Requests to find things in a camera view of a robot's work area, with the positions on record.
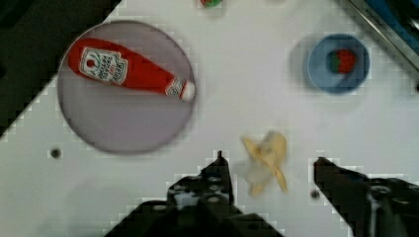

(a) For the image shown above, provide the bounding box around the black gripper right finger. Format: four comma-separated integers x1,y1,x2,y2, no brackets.
313,157,419,237

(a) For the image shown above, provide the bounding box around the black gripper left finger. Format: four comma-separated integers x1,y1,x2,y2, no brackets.
104,152,284,237

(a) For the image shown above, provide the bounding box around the silver toaster oven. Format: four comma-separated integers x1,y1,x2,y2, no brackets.
336,0,419,71

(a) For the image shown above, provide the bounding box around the grey round plate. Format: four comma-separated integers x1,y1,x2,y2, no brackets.
57,21,198,154

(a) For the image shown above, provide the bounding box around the red toy strawberry in bowl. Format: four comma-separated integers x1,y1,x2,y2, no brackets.
328,48,357,74

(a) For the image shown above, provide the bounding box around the blue small bowl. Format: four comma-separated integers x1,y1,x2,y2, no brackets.
304,34,371,95

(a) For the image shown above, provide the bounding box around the red ketchup bottle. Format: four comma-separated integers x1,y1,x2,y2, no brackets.
67,38,197,102

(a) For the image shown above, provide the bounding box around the red toy strawberry on table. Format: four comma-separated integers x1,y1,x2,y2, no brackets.
199,0,223,8

